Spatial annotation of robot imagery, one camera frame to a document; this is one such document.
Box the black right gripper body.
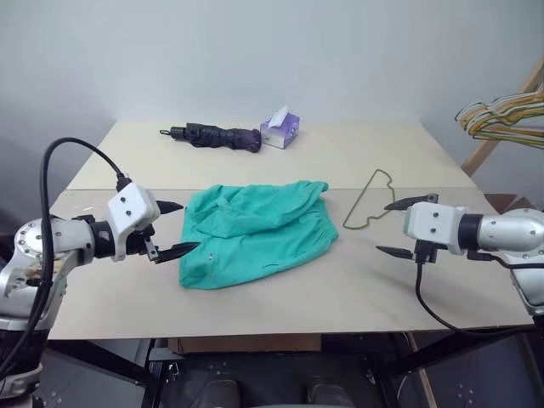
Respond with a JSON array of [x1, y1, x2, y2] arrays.
[[411, 239, 439, 264]]

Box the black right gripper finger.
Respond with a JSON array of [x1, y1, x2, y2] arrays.
[[383, 193, 439, 211], [374, 245, 416, 261]]

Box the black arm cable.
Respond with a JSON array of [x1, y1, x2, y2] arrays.
[[414, 250, 544, 333], [0, 137, 131, 379]]

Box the black metal table frame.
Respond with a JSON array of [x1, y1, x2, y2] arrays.
[[45, 326, 544, 408]]

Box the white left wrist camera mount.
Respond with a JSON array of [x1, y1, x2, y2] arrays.
[[105, 183, 162, 261]]

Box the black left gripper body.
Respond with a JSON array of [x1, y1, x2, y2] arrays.
[[126, 223, 161, 264]]

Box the purple tissue box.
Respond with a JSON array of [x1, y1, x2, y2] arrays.
[[259, 113, 302, 150]]

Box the bundle of coloured hangers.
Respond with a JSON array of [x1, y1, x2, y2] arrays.
[[454, 95, 544, 128]]

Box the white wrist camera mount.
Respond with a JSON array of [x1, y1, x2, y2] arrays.
[[105, 183, 162, 261], [402, 201, 468, 256]]

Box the dark purple folded umbrella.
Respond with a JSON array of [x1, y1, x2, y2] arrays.
[[159, 122, 263, 155]]

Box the wooden clothes rack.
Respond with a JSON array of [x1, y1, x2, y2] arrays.
[[462, 57, 544, 177]]

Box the white tissue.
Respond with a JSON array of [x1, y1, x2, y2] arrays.
[[267, 104, 292, 129]]

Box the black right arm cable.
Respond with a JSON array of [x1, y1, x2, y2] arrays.
[[414, 250, 544, 333]]

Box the olive wire hanger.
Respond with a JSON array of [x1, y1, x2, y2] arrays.
[[343, 168, 399, 230]]

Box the teal green shorts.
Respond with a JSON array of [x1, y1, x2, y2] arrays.
[[178, 179, 340, 291]]

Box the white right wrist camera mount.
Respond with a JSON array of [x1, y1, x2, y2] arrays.
[[402, 201, 468, 256]]

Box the dark rounded shape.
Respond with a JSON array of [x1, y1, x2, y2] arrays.
[[303, 373, 342, 408], [202, 376, 244, 408]]

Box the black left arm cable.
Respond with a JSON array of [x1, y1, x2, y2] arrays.
[[0, 137, 131, 379]]

